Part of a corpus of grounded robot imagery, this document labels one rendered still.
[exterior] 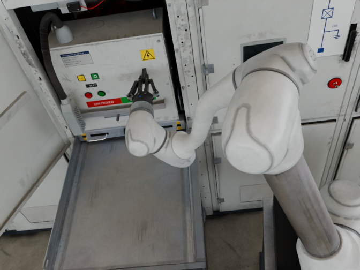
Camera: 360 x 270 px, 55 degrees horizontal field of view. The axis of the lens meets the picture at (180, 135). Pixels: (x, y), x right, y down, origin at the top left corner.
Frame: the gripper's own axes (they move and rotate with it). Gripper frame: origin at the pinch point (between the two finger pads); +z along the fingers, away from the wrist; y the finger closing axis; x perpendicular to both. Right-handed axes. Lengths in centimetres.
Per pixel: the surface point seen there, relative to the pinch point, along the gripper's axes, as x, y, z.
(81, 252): -38, -31, -57
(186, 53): 5.8, 18.5, 3.5
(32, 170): -32, -59, -17
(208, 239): -123, 16, -14
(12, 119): -5, -57, -12
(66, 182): -33, -41, -25
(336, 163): -80, 94, 3
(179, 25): 18.2, 17.3, 3.5
